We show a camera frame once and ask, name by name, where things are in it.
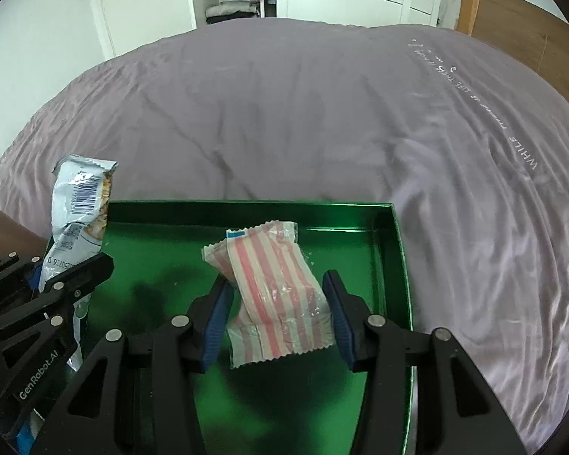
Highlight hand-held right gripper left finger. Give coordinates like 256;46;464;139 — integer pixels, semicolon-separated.
31;277;235;455

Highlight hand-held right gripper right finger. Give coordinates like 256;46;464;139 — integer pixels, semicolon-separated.
322;269;546;455

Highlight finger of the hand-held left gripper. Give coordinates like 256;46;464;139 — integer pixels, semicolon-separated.
0;252;43;316
0;252;115;339

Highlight pink striped snack packet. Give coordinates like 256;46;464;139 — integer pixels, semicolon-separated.
202;219;336;369

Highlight green metal tray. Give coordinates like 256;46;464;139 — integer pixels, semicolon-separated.
45;200;415;455

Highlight blue white snack packet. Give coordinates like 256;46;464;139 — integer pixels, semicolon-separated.
38;154;119;373

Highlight person's bare leg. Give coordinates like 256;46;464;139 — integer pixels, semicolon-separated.
0;196;46;266

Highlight purple bed blanket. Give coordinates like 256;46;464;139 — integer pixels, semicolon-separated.
0;16;569;451

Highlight white door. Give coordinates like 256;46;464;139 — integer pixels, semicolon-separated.
83;0;197;58

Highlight folded grey clothes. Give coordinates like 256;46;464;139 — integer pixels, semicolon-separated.
204;2;262;24

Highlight wooden headboard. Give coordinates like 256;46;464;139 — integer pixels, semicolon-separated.
456;0;569;124

